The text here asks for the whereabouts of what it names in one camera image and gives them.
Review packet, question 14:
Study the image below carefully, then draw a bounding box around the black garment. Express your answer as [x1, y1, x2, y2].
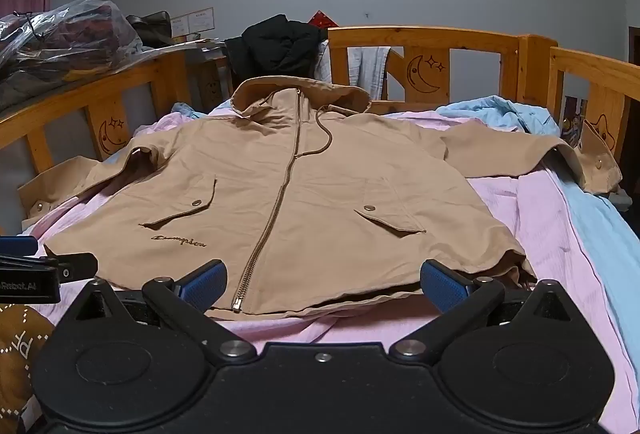
[225, 14, 327, 91]

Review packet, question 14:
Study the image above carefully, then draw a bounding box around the wooden bed frame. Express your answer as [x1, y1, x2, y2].
[0, 26, 640, 235]

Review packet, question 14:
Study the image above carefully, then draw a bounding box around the brown bag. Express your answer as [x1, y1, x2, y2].
[125, 10, 174, 48]

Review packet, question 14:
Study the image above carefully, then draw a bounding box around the tan hooded jacket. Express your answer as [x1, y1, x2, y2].
[17, 76, 623, 317]

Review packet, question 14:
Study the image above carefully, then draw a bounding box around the brown patterned cloth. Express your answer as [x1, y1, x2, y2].
[0, 304, 57, 434]

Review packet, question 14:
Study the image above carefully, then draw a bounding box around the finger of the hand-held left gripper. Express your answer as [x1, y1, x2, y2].
[0, 236, 40, 257]
[0, 252, 99, 284]

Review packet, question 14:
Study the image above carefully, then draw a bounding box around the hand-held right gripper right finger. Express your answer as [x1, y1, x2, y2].
[389, 259, 581, 362]

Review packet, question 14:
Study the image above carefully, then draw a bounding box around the grey white hanging cloth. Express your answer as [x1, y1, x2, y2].
[319, 41, 392, 103]

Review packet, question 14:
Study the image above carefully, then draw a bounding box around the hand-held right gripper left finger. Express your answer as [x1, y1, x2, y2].
[65, 259, 257, 362]

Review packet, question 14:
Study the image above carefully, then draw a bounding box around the red paper decoration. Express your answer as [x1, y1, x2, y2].
[309, 9, 339, 29]

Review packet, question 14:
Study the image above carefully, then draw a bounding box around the colourful picture card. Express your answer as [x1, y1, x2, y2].
[560, 95, 589, 143]

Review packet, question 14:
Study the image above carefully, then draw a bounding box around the pink bed sheet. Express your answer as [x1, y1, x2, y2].
[17, 104, 628, 422]

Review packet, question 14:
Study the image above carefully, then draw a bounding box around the clear plastic bag of clothes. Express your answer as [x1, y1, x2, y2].
[0, 0, 144, 115]

